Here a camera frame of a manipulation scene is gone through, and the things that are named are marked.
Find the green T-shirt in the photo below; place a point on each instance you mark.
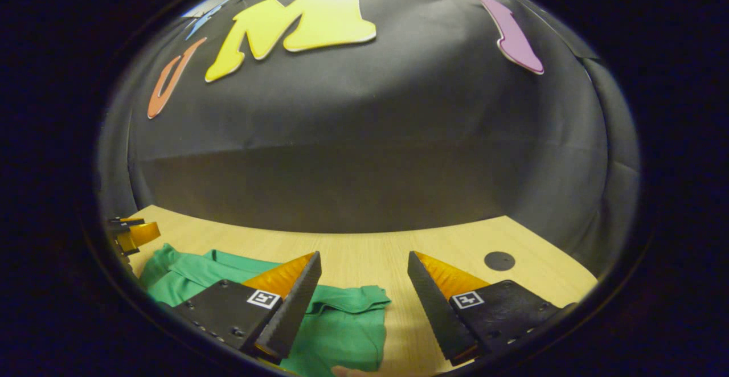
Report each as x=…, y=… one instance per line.
x=342, y=331

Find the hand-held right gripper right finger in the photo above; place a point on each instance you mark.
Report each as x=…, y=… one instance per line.
x=434, y=308

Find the black backdrop cloth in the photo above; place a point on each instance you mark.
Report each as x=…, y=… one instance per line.
x=370, y=138

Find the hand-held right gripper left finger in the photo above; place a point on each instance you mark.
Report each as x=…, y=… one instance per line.
x=290, y=308

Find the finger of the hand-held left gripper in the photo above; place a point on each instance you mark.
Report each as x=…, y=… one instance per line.
x=142, y=233

